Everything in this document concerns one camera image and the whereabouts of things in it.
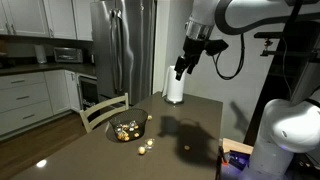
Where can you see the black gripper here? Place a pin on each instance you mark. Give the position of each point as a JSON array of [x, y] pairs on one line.
[[194, 49]]

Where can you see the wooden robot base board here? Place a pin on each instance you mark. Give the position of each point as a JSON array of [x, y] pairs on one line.
[[237, 145]]

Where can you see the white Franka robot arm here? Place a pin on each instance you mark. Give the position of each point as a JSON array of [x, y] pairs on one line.
[[290, 128]]

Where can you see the black mesh basket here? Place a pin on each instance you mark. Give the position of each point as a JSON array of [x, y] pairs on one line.
[[128, 120]]

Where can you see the metal paper towel holder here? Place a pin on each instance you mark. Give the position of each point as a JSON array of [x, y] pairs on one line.
[[174, 102]]

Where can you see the gold foil candy ball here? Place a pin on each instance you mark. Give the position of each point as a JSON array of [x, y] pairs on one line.
[[126, 138], [120, 136], [150, 117], [142, 150], [136, 135], [187, 147]]

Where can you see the stainless steel refrigerator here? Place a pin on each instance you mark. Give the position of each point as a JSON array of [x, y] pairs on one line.
[[123, 50]]

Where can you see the silver wrapped candy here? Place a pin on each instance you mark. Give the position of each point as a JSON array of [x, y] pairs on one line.
[[132, 125]]

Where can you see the clear wrapped gold candy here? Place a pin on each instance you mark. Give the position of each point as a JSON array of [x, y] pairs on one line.
[[150, 143]]

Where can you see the cream wooden chair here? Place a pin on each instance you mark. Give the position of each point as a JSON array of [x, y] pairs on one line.
[[103, 108]]

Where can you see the black undercounter wine cooler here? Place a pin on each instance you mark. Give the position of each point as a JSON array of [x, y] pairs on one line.
[[88, 91]]

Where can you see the black clamp with orange tip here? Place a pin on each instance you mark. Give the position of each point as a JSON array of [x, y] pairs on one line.
[[220, 163]]

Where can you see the dark kitchen countertop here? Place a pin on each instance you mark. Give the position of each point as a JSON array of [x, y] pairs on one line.
[[46, 68]]

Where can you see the white countertop paper towel roll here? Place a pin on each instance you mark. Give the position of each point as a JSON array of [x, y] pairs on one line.
[[40, 54]]

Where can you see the white upper kitchen cabinets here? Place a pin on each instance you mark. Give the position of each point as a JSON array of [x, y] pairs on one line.
[[40, 18]]

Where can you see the white lower cabinets with drawers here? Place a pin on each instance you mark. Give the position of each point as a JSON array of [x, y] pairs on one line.
[[30, 96]]

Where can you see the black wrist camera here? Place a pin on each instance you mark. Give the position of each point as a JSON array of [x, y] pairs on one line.
[[216, 46]]

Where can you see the black camera mount rig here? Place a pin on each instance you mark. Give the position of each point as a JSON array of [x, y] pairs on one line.
[[286, 41]]

